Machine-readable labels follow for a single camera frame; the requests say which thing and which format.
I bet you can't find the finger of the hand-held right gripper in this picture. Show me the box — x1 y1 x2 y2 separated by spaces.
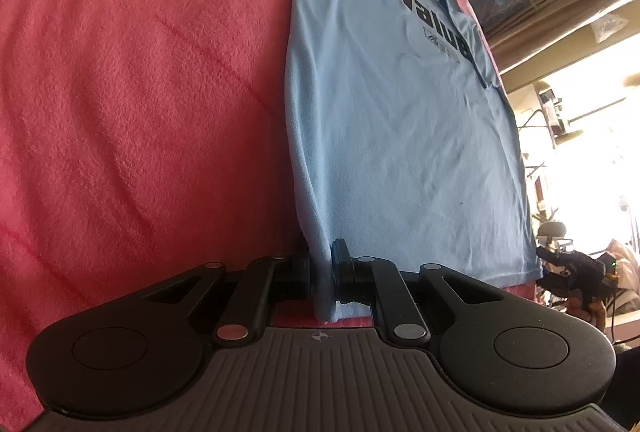
536 246 606 278

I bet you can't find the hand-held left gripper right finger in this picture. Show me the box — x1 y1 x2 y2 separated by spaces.
331 238 506 348

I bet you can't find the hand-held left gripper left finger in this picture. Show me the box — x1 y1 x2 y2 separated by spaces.
142 252 316 348

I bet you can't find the light blue printed t-shirt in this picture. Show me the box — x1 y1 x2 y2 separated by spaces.
285 0 543 323

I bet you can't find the dark metal rack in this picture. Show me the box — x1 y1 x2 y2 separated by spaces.
517 82 581 148

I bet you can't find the pink floral blanket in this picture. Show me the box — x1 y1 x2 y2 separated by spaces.
0 0 546 418

